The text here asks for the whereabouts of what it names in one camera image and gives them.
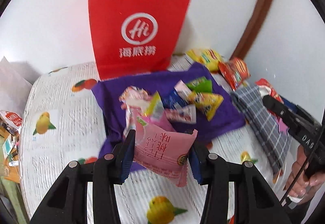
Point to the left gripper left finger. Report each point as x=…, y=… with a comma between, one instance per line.
x=66, y=200

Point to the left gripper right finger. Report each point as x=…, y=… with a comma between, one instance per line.
x=255, y=202

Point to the small red snack packet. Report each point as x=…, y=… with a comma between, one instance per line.
x=265, y=88

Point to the pale pink peach packet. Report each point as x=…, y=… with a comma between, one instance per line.
x=165, y=153

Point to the yellow triangular snack packet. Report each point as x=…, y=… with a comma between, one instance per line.
x=207, y=103

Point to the small blue snack packet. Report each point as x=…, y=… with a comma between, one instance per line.
x=174, y=101

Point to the white red snack packet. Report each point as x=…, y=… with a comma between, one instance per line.
x=184, y=115

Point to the green snack packet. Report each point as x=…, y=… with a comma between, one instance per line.
x=200, y=85

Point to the pink bear candy stick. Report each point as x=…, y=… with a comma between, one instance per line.
x=134, y=101

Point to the small pink candy wrapper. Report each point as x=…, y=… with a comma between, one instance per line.
x=182, y=89

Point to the right hand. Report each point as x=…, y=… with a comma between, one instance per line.
x=304, y=187

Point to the grey checked cloth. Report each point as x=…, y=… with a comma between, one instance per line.
x=276, y=144

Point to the fruit print tablecloth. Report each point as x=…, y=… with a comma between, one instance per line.
x=61, y=125

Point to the wooden bedside table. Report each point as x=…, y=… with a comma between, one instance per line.
x=9, y=152

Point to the red chip bag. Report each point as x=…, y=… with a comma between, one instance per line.
x=235, y=72

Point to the yellow chip bag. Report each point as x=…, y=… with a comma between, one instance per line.
x=207, y=57

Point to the white Miniso plastic bag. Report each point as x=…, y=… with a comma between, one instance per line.
x=16, y=84

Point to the red paper shopping bag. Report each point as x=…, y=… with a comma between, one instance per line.
x=134, y=36

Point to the brown wooden door frame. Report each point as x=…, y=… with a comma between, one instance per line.
x=253, y=28

